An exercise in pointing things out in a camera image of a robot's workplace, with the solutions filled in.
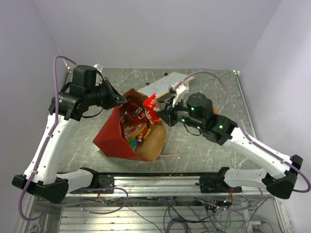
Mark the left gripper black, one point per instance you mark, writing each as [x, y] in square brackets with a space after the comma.
[115, 98]

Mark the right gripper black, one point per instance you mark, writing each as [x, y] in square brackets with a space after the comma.
[168, 115]

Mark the red skittles snack bag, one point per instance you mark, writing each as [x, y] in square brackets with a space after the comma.
[151, 108]

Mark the red paper bag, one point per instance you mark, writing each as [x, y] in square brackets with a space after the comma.
[110, 138]

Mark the red doritos chip bag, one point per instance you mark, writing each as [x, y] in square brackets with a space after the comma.
[135, 114]

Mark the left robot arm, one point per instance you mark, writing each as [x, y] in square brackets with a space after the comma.
[41, 178]

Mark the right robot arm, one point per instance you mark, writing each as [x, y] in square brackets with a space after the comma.
[277, 173]

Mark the yellow snack packet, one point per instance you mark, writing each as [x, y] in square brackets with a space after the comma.
[142, 135]

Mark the teal snack packet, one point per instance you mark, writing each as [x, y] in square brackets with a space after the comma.
[133, 143]

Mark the small whiteboard yellow frame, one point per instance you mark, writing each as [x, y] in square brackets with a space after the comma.
[161, 86]

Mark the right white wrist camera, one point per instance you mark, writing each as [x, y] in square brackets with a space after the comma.
[177, 93]

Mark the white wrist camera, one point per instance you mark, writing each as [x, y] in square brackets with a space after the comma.
[177, 93]
[99, 67]

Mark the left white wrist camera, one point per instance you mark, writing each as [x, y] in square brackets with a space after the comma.
[99, 67]

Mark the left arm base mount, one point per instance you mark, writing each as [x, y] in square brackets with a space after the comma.
[101, 181]

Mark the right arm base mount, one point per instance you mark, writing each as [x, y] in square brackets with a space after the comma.
[211, 183]

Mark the aluminium rail frame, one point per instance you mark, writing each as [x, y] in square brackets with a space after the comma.
[155, 184]

